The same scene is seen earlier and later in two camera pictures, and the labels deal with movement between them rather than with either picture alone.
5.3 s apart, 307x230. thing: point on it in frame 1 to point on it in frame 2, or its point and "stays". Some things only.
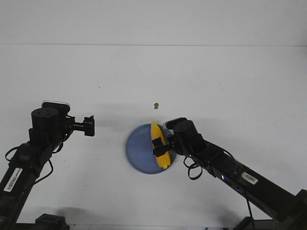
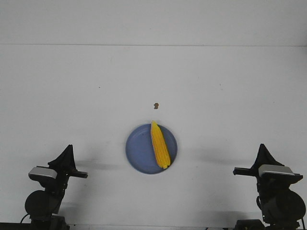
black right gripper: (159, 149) to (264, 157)
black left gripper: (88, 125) to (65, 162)
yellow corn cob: (163, 159) stays
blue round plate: (139, 149) stays
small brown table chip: (156, 105) stays
